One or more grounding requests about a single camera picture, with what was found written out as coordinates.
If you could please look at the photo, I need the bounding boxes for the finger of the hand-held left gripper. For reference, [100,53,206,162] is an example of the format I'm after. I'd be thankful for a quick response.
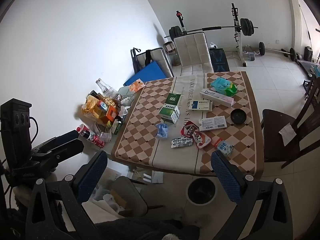
[49,139,84,163]
[51,129,80,147]

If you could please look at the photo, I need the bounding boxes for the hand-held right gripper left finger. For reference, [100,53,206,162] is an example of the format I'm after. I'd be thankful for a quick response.
[25,150,108,240]

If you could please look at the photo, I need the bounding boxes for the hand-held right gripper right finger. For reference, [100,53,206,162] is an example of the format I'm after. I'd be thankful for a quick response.
[211,150,293,240]

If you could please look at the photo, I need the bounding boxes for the white toothpaste box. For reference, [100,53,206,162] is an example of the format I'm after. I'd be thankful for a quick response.
[199,88,234,108]

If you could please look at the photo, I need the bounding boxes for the white green medicine box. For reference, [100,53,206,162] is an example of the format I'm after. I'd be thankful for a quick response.
[159,104,180,124]

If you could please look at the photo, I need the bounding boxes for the black trash bin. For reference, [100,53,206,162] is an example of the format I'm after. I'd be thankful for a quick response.
[186,177,217,205]

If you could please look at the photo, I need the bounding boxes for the red cap dark bottle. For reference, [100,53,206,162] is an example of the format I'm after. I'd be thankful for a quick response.
[76,124,91,140]

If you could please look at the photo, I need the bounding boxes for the small blue white packet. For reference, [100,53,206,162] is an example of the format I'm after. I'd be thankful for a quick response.
[217,141,234,157]

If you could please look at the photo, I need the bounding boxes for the white plastic bag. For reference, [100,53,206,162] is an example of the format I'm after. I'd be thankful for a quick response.
[82,180,130,221]

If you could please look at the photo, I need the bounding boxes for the yellow snack bag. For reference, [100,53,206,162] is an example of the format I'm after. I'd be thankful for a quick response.
[81,95,105,119]

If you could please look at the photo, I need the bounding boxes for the red white snack wrapper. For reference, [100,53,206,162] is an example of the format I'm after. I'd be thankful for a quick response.
[192,130,212,149]
[180,121,200,137]

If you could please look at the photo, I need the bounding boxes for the orange carton box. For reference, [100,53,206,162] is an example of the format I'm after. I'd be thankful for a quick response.
[104,105,119,124]

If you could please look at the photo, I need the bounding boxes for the flat white labelled box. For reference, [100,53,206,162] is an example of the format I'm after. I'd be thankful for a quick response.
[199,116,227,132]

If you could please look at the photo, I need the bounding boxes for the silver blister pack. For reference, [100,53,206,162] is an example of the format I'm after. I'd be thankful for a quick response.
[171,137,195,148]

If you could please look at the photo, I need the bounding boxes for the checkered brown tablecloth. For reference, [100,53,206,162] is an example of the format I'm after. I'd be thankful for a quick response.
[111,71,263,177]

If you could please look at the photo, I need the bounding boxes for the black ashtray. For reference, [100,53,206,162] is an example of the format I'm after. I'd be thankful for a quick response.
[230,109,247,125]

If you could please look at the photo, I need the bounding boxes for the clear glass bottle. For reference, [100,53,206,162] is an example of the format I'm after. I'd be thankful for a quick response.
[96,78,115,98]

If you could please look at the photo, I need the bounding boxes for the dark wooden chair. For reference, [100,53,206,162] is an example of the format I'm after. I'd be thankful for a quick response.
[261,76,320,168]

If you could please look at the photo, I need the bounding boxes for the white papers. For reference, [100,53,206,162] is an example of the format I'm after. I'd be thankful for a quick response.
[127,169,163,183]

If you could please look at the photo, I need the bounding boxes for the crumpled foil wrappers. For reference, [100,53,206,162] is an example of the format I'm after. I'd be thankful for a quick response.
[115,94,133,108]

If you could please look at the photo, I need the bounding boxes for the white paper tissue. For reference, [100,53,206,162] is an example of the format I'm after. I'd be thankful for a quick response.
[279,122,297,146]

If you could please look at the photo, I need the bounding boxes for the blue white medicine box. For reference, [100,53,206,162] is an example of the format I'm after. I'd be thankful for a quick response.
[189,99,213,112]

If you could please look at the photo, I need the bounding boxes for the blue crumpled wrapper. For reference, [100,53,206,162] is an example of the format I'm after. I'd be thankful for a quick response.
[155,123,169,140]

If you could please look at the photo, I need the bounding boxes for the orange snack packet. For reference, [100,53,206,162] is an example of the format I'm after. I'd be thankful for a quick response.
[129,79,145,92]

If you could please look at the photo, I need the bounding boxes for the blue green wet wipes packet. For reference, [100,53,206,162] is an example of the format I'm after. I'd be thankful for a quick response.
[209,77,238,97]

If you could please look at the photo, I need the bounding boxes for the blue foam mat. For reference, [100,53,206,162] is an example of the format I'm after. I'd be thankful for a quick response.
[124,60,168,87]

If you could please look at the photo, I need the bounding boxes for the black bench pad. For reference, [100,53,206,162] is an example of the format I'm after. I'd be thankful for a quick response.
[209,49,230,73]

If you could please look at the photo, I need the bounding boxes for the ab roller wheel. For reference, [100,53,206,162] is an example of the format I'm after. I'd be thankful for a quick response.
[244,51,261,61]

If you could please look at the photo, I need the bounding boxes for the white leather chair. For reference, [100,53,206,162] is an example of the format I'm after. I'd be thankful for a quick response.
[174,32,214,76]

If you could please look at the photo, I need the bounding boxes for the white weight rack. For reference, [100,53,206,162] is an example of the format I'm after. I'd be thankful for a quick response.
[230,3,253,67]

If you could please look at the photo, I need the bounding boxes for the short barbell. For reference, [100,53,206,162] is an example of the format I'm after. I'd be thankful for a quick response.
[258,42,302,61]

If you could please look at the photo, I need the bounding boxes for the brown cardboard box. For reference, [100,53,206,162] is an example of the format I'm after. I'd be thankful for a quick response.
[164,41,178,55]

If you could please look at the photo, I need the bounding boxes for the barbell with black plates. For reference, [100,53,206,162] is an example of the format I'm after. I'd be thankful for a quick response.
[164,17,259,39]

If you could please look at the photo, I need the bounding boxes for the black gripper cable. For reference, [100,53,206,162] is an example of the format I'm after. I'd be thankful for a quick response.
[29,116,40,144]

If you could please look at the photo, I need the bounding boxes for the black folding frame white pad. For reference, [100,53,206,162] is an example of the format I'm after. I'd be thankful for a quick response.
[130,47,174,78]

